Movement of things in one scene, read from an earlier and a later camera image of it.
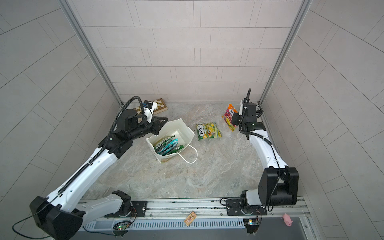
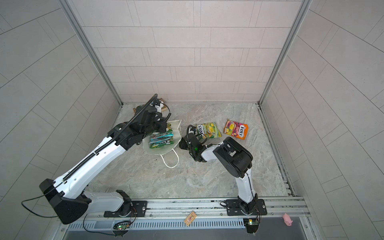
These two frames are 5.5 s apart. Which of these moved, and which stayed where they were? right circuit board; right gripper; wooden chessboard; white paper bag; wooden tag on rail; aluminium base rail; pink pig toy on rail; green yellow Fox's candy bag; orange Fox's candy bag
Moved: orange Fox's candy bag; right gripper; white paper bag
Stayed: green yellow Fox's candy bag; wooden chessboard; right circuit board; aluminium base rail; pink pig toy on rail; wooden tag on rail
